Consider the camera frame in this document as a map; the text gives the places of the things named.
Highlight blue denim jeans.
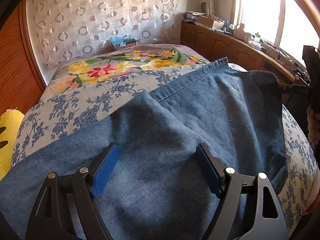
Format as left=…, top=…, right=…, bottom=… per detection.
left=1, top=59, right=287, bottom=239

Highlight person's right hand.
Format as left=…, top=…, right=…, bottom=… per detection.
left=307, top=107, right=320, bottom=146

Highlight white bottle on cabinet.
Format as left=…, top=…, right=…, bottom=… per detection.
left=234, top=23, right=246, bottom=41

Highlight wooden side cabinet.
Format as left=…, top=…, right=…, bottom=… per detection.
left=180, top=22, right=304, bottom=85

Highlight blue floral white quilt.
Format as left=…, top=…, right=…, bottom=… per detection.
left=11, top=65, right=319, bottom=233

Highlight yellow plush toy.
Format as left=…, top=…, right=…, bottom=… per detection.
left=1, top=109, right=24, bottom=179

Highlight cardboard box on cabinet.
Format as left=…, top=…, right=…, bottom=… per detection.
left=197, top=16, right=224, bottom=30

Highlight wooden slatted wardrobe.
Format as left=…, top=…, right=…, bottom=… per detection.
left=1, top=0, right=46, bottom=113

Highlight colourful floral bed blanket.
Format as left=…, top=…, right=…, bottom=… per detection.
left=40, top=44, right=209, bottom=102

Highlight blue tissue box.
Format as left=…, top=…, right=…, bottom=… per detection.
left=110, top=36, right=137, bottom=50

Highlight circle pattern sheer curtain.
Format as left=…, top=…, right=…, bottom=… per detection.
left=26, top=0, right=181, bottom=67

